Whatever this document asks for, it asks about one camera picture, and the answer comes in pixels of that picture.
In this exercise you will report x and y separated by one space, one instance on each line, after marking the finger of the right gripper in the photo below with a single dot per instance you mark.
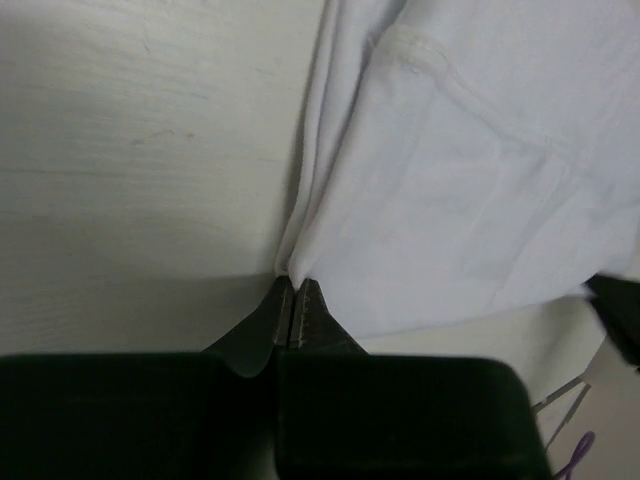
616 303

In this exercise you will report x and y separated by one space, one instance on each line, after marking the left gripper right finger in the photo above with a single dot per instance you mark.
346 414

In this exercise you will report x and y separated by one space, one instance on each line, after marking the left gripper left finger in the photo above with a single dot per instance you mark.
170 415

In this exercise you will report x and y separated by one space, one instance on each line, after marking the white skirt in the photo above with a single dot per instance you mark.
464 158

